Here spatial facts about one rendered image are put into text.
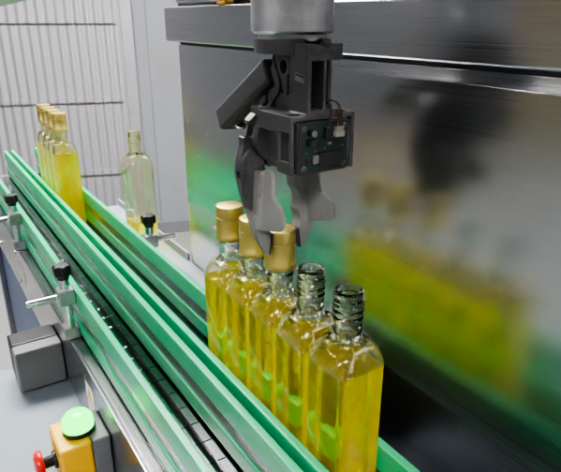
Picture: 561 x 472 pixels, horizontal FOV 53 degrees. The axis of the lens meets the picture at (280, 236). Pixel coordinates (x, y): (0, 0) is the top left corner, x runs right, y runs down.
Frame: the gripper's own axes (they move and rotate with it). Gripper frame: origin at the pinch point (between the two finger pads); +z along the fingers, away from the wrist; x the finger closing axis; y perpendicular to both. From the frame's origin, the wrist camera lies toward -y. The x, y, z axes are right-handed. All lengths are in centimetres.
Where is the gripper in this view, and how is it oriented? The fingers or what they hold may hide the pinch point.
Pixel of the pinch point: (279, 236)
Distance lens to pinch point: 60.5
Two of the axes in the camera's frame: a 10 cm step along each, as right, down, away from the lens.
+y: 5.4, 3.0, -7.8
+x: 8.4, -1.9, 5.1
